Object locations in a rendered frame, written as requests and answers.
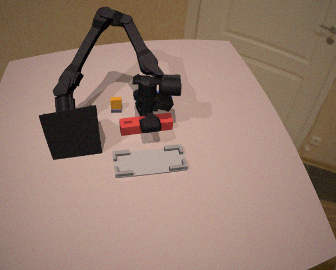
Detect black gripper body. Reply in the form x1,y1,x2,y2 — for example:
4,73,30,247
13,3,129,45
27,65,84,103
133,89,162,133

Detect yellow rectangular block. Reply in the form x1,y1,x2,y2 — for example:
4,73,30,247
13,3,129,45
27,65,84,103
110,97,122,109

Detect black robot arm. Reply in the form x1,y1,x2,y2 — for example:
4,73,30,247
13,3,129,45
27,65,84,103
53,6,182,112

